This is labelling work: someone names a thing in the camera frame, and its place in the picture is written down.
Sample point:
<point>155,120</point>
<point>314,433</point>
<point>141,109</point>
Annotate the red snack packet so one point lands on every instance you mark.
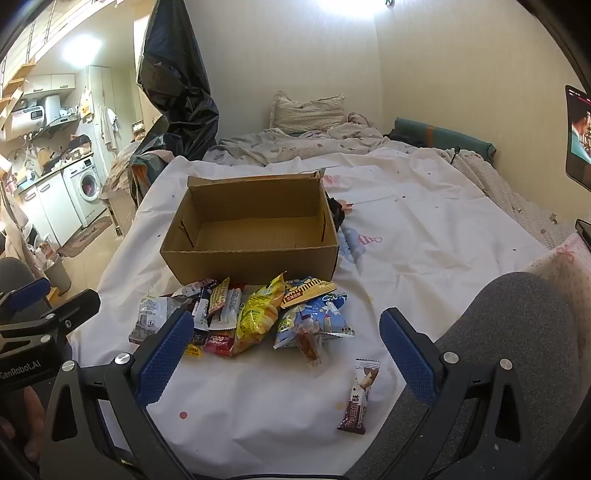
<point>217,344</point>

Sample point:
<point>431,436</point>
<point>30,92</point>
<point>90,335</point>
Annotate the pink bow-print blanket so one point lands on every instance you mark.
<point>563,272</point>

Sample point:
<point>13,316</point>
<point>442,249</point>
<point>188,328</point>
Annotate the wall screen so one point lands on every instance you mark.
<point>579,138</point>

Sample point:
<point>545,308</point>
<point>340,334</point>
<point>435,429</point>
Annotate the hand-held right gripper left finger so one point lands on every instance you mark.
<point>166,357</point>

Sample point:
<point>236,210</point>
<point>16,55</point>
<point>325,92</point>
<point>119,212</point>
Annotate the range hood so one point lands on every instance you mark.
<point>62,122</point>

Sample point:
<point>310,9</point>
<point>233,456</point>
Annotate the patterned floor rug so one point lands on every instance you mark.
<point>85,235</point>

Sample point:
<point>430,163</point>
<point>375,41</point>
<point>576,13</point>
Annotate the light blue snack bag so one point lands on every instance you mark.
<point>323,316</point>

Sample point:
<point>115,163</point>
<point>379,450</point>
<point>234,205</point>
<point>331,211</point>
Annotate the white kitchen base cabinet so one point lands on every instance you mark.
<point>51,207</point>

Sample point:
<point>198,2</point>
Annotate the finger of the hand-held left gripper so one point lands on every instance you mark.
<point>27,293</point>
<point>69,307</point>

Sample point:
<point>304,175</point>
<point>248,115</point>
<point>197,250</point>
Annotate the small brown yellow packet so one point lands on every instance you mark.
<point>194,351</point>

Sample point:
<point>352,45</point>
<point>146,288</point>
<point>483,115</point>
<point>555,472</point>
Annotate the person's leg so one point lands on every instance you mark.
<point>14,270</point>
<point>498,332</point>

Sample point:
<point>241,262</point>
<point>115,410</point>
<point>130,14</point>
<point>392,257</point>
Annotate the cardboard box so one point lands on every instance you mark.
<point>249,263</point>

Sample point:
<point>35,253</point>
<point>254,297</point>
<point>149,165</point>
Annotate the white cartoon snack packet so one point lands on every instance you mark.
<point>196,295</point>

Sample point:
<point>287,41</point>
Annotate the person's left hand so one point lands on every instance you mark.
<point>30,420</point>

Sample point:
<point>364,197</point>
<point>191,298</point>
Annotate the hanging white towel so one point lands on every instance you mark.
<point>108,127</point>

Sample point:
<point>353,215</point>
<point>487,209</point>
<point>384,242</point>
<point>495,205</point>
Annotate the grey white snack packet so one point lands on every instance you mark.
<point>150,316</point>

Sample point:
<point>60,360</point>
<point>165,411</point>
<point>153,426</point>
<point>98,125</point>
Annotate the wooden stairs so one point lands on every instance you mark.
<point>14,92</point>

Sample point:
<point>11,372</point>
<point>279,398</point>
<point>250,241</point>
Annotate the person's right leg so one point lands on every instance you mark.
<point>498,332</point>

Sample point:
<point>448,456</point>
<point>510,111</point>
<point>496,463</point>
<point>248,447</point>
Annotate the black phone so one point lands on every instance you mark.
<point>585,235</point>

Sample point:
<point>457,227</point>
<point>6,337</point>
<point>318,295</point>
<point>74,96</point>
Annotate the white red-end snack bar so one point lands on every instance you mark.
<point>233,304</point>

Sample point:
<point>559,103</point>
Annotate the tall white cabinet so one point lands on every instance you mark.
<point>99,92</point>

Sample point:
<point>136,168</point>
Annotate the purple white snack bar packet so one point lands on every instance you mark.
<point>358,401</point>

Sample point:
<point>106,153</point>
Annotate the black plastic sheet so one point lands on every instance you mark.
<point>180,83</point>

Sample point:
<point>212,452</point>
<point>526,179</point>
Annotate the white water heater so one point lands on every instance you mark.
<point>34,115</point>

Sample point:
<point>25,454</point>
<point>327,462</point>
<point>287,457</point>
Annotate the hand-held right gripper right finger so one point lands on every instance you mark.
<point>411,357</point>

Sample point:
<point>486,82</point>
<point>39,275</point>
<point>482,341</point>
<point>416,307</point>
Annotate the tan checkered snack stick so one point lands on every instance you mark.
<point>219,295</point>

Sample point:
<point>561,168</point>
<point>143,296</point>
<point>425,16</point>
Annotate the green rolled mat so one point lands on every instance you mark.
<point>443,134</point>

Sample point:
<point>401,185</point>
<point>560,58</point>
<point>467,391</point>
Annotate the grey trash bin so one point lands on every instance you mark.
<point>57,277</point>

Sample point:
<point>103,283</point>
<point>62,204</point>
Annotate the floral pillow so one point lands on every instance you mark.
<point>307,113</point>

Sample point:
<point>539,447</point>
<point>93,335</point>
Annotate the floral quilt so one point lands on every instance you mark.
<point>295,147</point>

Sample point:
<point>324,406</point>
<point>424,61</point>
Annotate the pile of clothes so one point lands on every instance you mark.
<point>143,180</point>
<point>122,166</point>

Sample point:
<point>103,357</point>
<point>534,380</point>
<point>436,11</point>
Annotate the yellow snack packet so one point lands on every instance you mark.
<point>256,318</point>

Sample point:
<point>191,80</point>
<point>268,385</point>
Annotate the white wall cabinet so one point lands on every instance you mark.
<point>51,83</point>

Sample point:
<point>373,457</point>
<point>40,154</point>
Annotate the dark grey cloth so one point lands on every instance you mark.
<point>337,212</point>

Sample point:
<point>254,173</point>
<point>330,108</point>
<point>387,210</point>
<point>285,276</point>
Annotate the clear brown sausage packet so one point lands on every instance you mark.
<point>310,346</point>

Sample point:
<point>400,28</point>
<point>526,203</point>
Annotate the white washing machine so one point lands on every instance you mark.
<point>85,189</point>

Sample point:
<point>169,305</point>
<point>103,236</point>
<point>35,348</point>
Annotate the person's left leg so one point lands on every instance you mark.
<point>14,270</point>

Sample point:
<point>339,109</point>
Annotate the blue striped-print chips bag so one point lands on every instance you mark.
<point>302,290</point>

